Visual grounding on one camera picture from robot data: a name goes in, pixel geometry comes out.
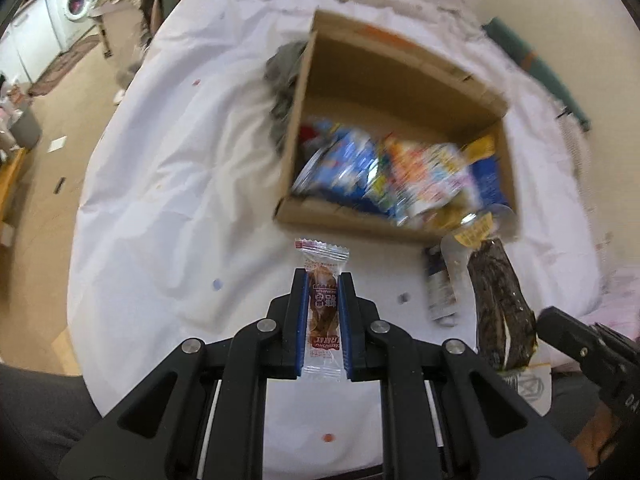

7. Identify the white washing machine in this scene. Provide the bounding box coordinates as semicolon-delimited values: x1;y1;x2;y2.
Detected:
46;0;97;52

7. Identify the grey bin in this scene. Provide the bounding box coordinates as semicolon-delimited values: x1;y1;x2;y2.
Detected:
7;106;44;151

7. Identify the white cabinet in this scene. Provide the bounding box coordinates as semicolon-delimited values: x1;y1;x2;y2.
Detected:
0;0;67;87

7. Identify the white printed flat packet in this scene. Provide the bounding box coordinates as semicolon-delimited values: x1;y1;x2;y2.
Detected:
500;362;554;418

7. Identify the person's grey trouser leg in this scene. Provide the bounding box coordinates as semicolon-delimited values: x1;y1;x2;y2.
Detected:
0;364;103;480

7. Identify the dark grey cloth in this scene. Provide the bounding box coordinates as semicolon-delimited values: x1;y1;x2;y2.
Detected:
263;40;309;157

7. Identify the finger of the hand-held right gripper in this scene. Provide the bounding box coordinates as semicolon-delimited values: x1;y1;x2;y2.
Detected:
536;306;608;376

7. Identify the pile of colourful snack packets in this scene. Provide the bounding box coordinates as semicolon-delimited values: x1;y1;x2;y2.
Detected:
292;117;506;231

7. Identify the yellow snack packet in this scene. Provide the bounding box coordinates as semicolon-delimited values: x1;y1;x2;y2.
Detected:
462;135;499;162

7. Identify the white printed bed sheet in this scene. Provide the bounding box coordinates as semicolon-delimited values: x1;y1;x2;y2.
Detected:
67;0;617;480

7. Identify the clear brown snack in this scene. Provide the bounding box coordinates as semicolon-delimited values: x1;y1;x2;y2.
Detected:
294;238;349;379

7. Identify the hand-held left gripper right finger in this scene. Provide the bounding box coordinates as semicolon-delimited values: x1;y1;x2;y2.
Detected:
339;271;590;480

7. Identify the cardboard box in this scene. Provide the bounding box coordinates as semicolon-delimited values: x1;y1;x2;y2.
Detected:
273;8;521;246

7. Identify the clear packet with yellow label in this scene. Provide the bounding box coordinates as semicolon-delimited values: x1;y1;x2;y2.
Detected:
440;206;519;262

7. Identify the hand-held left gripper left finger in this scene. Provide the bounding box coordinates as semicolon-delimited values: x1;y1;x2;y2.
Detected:
57;268;307;480

